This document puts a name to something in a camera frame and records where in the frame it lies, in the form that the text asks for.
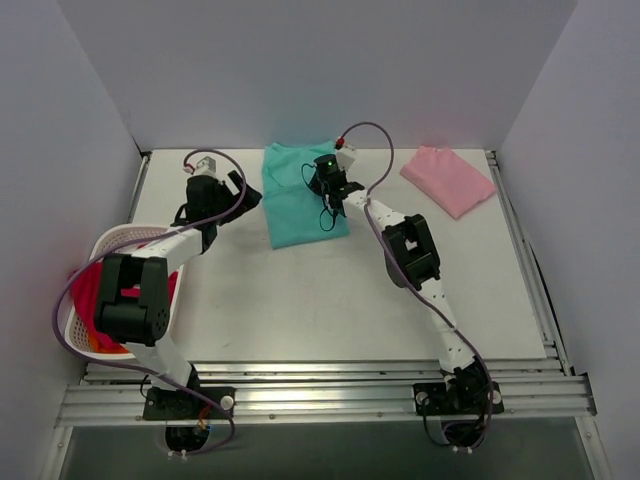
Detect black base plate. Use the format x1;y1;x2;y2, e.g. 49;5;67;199
142;387;235;421
413;382;490;417

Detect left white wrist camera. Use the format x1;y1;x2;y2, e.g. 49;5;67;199
183;156;216;178

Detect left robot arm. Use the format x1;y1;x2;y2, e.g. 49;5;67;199
94;170;262;419

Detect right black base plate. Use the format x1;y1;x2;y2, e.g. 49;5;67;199
413;382;490;417

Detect orange t shirt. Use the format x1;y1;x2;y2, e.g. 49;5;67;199
88;336;129;355

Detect crimson t shirt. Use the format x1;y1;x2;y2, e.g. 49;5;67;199
71;254;176;352

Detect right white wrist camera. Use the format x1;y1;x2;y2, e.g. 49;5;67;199
334;138;358;171

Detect white plastic laundry basket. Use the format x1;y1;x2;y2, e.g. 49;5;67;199
64;224;184;363

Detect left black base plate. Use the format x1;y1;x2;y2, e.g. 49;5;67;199
142;387;235;421

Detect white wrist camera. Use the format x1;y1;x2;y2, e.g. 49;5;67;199
334;138;358;171
183;156;216;178

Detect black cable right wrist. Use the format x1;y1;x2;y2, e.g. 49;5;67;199
300;162;346;233

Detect aluminium rail frame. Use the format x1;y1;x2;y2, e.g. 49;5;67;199
54;149;598;429

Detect folded pink t shirt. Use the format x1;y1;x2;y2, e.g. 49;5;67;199
400;146;496;220

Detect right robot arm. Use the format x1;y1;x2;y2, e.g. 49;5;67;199
307;153;495;413

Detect teal t shirt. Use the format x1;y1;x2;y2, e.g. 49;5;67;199
262;142;350;249

